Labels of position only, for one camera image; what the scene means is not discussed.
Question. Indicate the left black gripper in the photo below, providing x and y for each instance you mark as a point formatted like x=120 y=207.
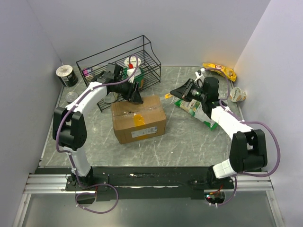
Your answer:
x=136 y=98

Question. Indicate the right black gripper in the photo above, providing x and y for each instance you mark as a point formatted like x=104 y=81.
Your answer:
x=183 y=91

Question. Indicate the yellow utility knife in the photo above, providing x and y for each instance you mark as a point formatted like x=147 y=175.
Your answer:
x=168 y=95

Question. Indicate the brown cardboard express box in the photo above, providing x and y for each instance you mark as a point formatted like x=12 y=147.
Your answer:
x=134 y=122

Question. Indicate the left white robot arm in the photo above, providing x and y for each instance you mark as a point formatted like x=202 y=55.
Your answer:
x=69 y=127

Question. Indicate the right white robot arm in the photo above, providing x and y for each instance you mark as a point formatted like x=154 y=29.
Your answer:
x=248 y=148

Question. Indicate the green snack bag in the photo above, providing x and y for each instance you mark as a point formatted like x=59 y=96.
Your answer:
x=194 y=108

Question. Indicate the white can in rack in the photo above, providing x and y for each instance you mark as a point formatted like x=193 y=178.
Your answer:
x=110 y=98

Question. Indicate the white Chobani yogurt cup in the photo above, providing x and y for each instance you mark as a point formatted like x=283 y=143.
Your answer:
x=132 y=61

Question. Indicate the yellow Lays chip bag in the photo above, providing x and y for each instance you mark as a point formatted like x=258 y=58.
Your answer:
x=227 y=72

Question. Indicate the yogurt cup on side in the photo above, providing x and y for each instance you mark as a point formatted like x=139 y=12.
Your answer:
x=237 y=94

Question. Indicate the small purple yogurt cup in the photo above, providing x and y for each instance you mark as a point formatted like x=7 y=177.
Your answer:
x=88 y=73

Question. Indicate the silver tin can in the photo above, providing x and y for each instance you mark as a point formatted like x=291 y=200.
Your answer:
x=71 y=97

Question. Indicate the black can white lid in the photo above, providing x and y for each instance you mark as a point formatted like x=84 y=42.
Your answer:
x=67 y=75

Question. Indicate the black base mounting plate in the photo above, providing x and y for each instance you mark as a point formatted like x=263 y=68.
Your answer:
x=110 y=183

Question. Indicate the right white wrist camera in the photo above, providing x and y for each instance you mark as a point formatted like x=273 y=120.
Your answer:
x=200 y=75

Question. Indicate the aluminium rail frame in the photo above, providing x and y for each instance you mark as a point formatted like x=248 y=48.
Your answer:
x=57 y=184

